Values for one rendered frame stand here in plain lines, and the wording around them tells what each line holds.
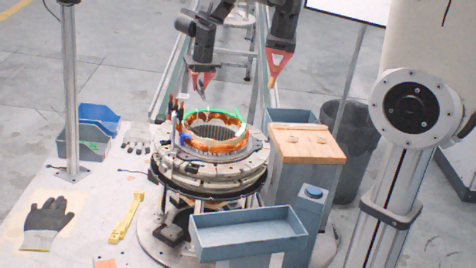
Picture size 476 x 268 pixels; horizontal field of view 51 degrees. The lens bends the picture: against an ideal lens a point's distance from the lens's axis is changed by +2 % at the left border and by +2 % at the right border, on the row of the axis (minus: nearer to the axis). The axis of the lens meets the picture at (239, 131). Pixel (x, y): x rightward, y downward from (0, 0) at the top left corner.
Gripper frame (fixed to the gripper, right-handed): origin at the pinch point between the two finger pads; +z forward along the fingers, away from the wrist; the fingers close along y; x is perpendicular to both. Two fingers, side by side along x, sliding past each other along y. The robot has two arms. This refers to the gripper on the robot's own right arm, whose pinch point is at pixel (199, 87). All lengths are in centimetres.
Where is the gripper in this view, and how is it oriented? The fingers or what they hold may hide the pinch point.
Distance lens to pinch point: 147.9
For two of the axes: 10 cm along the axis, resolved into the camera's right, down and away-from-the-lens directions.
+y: -9.4, 0.3, -3.3
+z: -1.5, 8.4, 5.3
